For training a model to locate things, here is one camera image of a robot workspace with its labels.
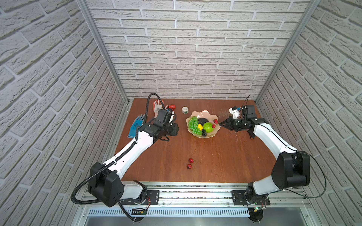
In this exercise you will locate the aluminium corner post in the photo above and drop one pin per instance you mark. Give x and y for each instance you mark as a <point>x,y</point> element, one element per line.
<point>84,7</point>
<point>306,16</point>

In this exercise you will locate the aluminium corner post left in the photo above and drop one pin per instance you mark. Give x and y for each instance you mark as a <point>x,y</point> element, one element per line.
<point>84,7</point>

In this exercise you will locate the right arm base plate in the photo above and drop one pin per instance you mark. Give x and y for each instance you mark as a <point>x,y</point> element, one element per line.
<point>242,197</point>

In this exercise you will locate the pink wavy fruit bowl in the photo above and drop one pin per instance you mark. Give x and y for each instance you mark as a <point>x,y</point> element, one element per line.
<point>207,115</point>

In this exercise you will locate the green custard apple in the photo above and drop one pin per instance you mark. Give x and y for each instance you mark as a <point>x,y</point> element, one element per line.
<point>208,127</point>

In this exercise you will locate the aluminium corner post right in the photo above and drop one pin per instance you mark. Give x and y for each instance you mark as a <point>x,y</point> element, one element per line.
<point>306,16</point>

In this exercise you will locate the white tape roll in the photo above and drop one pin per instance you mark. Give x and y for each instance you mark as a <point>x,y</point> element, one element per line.
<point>185,110</point>

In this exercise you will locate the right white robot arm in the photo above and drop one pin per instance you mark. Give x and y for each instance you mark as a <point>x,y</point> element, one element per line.
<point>292,167</point>

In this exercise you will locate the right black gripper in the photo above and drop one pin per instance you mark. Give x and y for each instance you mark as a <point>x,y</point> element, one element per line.
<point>228,125</point>

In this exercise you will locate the blue work glove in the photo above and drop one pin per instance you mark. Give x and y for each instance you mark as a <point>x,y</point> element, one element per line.
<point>138,122</point>

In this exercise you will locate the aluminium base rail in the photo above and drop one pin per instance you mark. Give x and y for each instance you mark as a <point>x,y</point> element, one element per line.
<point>205,204</point>

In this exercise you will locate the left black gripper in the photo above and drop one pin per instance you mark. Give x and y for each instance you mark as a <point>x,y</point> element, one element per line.
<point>176,128</point>

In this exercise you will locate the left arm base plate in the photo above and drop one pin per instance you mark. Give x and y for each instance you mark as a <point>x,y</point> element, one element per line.
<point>147,197</point>

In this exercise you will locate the red white work glove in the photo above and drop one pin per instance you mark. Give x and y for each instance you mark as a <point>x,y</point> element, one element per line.
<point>158,105</point>

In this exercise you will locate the black utility knife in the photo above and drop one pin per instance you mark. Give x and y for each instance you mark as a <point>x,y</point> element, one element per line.
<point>251,134</point>

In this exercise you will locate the green grape bunch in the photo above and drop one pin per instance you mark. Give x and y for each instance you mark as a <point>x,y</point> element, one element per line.
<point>193,125</point>

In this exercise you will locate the dark avocado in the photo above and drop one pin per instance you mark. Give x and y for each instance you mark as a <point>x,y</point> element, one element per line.
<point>202,121</point>

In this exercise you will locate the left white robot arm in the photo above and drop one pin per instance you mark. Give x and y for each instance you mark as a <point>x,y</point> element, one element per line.
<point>107,186</point>

